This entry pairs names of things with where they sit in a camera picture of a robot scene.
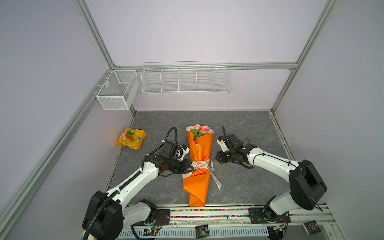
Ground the white ribbon gold lettering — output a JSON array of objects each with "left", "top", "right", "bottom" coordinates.
[{"left": 182, "top": 160, "right": 222, "bottom": 190}]

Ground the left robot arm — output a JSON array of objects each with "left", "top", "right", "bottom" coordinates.
[{"left": 82, "top": 146, "right": 192, "bottom": 240}]

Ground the black box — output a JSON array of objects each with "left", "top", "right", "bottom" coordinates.
[
  {"left": 195, "top": 225, "right": 210, "bottom": 239},
  {"left": 302, "top": 220, "right": 322, "bottom": 236}
]

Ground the white mesh box basket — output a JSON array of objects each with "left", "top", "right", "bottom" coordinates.
[{"left": 96, "top": 70, "right": 140, "bottom": 111}]

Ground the orange wrapping paper sheet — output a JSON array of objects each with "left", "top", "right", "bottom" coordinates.
[{"left": 183, "top": 131, "right": 214, "bottom": 207}]

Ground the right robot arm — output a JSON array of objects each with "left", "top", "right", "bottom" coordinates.
[{"left": 216, "top": 134, "right": 328, "bottom": 223}]

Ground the yellow snack bag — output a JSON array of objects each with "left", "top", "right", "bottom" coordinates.
[{"left": 116, "top": 128, "right": 146, "bottom": 150}]

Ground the black box right front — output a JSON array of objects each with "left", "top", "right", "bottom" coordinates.
[{"left": 302, "top": 220, "right": 322, "bottom": 236}]

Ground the white slotted cable duct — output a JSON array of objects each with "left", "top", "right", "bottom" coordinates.
[{"left": 134, "top": 226, "right": 270, "bottom": 240}]

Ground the white wire wall shelf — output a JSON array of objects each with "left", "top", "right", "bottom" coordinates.
[{"left": 141, "top": 61, "right": 232, "bottom": 95}]

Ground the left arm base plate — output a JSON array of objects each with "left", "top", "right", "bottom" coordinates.
[{"left": 136, "top": 209, "right": 171, "bottom": 226}]

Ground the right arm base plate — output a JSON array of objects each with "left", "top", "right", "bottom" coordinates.
[{"left": 248, "top": 207, "right": 291, "bottom": 224}]

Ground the black box centre front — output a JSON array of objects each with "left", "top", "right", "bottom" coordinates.
[{"left": 195, "top": 225, "right": 210, "bottom": 239}]

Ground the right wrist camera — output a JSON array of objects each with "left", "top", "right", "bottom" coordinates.
[{"left": 217, "top": 136, "right": 229, "bottom": 152}]

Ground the aluminium front rail frame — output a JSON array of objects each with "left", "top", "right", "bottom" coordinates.
[{"left": 116, "top": 205, "right": 344, "bottom": 240}]

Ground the dark pink fake rose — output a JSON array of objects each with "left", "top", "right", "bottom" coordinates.
[{"left": 200, "top": 126, "right": 210, "bottom": 133}]

